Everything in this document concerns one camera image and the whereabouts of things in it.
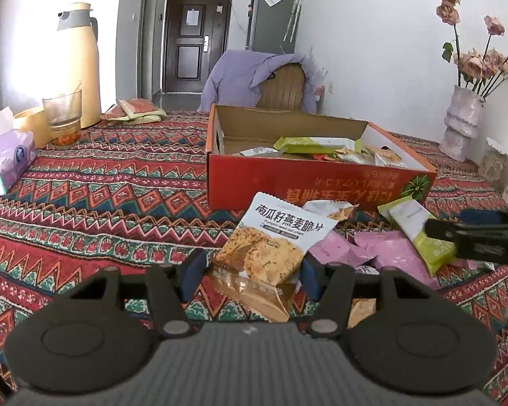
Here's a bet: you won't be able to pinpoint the yellow thermos jug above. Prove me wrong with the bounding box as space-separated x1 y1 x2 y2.
57 2 101 130

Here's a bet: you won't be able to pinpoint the orange snack packet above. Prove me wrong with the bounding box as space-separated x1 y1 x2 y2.
347 298 380 329

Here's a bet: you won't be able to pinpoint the purple jacket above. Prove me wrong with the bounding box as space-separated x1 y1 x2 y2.
199 49 322 114

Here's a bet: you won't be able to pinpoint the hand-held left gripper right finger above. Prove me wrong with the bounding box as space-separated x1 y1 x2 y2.
300 257 426 340

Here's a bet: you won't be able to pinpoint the red cardboard box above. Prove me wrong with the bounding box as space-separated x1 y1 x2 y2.
206 104 438 212

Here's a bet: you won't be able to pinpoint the brown clear snack packet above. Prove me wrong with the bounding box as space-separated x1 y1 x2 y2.
207 264 298 323

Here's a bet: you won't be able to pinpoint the drinking glass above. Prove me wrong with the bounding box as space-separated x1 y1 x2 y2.
42 89 83 150

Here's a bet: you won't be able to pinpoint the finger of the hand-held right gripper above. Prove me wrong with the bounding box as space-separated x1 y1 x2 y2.
424 219 508 263
461 208 508 226

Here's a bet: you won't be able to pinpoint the round yellow container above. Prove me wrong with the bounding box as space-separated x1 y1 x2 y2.
14 108 54 149

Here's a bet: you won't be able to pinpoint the stack of red snack bags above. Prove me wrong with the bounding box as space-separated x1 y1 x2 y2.
101 98 167 126

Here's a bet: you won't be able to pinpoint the white oat crisp packet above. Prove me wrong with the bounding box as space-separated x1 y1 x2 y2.
214 191 338 285
302 200 359 221

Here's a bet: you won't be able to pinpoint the olive green snack packet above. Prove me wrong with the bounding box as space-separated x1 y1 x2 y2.
274 135 362 155

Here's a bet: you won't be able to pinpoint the pink snack packet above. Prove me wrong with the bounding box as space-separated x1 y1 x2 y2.
309 230 375 267
356 230 448 290

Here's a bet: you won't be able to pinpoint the brown wooden chair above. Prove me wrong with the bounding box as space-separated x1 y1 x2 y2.
256 63 306 113

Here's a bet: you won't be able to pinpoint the dried pink flowers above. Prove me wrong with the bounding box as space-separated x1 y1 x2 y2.
436 0 508 98

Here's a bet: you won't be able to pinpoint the grey white snack packet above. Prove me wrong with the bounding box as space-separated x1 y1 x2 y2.
233 146 280 157

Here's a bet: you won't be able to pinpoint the beige patterned cloth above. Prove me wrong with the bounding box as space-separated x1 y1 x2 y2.
478 137 508 208

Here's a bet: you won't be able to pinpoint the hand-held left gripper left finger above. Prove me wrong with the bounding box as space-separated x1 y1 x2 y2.
84 248 209 339

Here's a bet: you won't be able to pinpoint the grey refrigerator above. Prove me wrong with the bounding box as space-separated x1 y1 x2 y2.
246 0 302 55

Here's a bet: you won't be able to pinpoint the dark brown door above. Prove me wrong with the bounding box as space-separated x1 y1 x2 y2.
163 0 234 94

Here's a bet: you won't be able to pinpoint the pale ribbed vase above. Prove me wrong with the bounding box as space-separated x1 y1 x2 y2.
439 85 487 162

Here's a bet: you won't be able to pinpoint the green and white snack packet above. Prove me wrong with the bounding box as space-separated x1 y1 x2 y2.
378 201 457 277

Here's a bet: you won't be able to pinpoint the white folded umbrella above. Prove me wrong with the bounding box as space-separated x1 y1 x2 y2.
283 0 303 43

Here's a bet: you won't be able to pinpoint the purple tissue pack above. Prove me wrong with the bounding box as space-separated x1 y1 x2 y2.
0 107 38 195

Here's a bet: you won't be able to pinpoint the pale cracker snack packet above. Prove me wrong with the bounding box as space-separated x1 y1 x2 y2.
334 146 407 168

